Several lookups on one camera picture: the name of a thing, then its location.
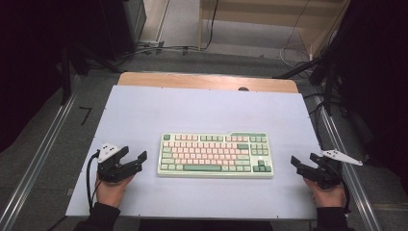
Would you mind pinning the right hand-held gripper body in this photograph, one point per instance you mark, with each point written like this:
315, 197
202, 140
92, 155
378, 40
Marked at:
327, 176

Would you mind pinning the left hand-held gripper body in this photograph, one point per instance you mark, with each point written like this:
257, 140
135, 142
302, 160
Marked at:
110, 171

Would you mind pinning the green and pink keyboard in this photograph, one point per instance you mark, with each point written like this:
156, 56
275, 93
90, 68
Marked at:
211, 155

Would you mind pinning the person's right hand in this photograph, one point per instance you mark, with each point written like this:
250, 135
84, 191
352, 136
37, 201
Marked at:
327, 196

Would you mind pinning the person's left hand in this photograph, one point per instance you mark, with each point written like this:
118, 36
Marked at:
110, 194

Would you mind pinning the black metal stand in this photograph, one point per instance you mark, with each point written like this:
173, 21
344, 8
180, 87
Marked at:
328, 86
65, 77

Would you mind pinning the white table board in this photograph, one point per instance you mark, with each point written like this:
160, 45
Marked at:
205, 109

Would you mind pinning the wooden table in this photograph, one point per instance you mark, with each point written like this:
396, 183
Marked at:
192, 82

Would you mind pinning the dark curtain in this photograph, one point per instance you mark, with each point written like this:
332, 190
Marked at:
29, 64
381, 80

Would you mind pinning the black cabinet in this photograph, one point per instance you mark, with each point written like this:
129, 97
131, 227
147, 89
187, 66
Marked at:
118, 25

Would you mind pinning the light wooden shelf unit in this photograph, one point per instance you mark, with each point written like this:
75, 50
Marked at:
256, 16

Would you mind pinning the aluminium floor rail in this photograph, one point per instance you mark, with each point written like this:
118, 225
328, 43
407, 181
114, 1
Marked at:
364, 205
35, 163

